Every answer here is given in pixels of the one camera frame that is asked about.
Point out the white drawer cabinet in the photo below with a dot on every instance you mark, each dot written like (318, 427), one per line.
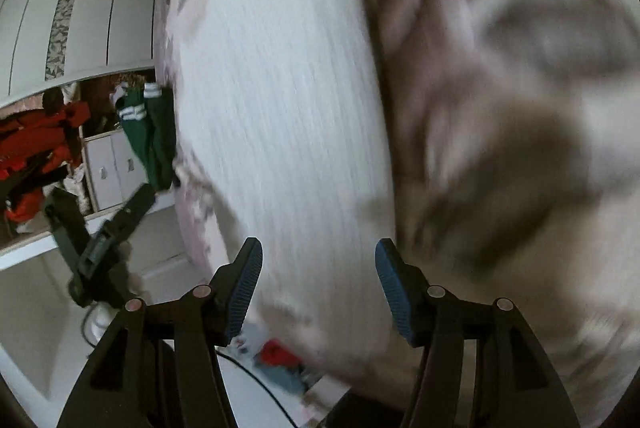
(110, 168)

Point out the white wardrobe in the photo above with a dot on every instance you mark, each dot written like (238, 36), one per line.
(85, 23)

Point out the white knit jacket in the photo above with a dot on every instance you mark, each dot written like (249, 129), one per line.
(280, 133)

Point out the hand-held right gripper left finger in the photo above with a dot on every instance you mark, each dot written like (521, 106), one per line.
(245, 288)

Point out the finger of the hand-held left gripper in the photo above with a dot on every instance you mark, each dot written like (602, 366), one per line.
(135, 208)
(65, 223)

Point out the red hanging clothes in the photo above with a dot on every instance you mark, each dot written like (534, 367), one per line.
(35, 148)

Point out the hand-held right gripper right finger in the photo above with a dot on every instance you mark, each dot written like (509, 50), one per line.
(395, 293)

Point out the green pants with white stripes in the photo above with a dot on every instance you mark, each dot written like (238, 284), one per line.
(150, 133)

